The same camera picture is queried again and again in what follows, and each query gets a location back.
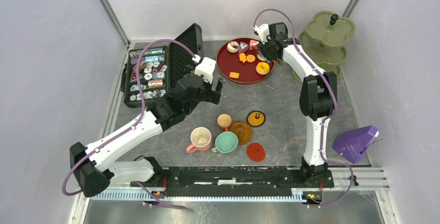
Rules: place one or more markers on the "purple plastic holder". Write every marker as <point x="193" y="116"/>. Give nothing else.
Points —
<point x="353" y="144"/>

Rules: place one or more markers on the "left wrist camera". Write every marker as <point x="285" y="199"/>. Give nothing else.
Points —
<point x="205" y="69"/>

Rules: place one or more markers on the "round orange cookie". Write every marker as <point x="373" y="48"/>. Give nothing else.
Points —
<point x="250" y="58"/>

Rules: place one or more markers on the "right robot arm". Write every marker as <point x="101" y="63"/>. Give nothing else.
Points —
<point x="318" y="96"/>

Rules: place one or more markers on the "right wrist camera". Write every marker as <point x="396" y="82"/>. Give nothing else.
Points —
<point x="262" y="32"/>

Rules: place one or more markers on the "black open case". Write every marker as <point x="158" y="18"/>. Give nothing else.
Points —
<point x="161" y="67"/>

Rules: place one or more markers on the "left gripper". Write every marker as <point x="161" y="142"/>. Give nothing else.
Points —
<point x="213" y="96"/>

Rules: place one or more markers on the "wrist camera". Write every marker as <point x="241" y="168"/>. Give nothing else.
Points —
<point x="205" y="69"/>
<point x="262" y="32"/>

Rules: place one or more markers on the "orange square cracker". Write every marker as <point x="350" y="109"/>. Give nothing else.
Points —
<point x="234" y="75"/>

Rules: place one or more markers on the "orange bear cookie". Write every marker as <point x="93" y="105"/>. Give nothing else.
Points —
<point x="243" y="57"/>

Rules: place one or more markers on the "pink strawberry cake slice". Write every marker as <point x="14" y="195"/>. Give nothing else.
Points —
<point x="253" y="44"/>

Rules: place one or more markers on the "red round tray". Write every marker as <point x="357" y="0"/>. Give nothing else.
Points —
<point x="229" y="62"/>

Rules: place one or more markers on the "red round coaster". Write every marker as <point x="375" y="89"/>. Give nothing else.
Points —
<point x="256" y="152"/>

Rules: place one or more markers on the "green three-tier stand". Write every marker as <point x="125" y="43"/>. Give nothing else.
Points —
<point x="324" y="40"/>

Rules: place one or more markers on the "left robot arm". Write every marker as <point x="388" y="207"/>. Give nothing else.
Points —
<point x="93" y="166"/>

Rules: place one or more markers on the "brown saucer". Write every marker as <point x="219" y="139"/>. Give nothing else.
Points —
<point x="242" y="130"/>

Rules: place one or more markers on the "white chocolate donut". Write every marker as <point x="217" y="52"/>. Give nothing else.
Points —
<point x="233" y="46"/>

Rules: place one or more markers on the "small orange cup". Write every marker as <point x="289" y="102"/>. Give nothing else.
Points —
<point x="224" y="121"/>

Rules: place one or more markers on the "pink mug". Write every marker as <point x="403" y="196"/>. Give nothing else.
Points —
<point x="201" y="140"/>

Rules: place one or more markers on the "yellow frosted donut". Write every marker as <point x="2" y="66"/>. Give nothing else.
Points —
<point x="263" y="68"/>

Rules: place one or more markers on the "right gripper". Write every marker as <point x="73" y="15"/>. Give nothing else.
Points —
<point x="262" y="48"/>

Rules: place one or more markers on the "orange smiley coaster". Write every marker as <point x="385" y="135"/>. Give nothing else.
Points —
<point x="256" y="118"/>

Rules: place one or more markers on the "purple triangle cake slice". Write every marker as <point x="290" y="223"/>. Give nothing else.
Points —
<point x="243" y="47"/>

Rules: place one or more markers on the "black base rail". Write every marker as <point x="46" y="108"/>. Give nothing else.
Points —
<point x="235" y="181"/>

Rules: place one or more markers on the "mint green cup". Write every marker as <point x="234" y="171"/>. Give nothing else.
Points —
<point x="225" y="142"/>

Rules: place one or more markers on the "blue frosted donut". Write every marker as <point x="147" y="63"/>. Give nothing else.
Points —
<point x="261" y="57"/>

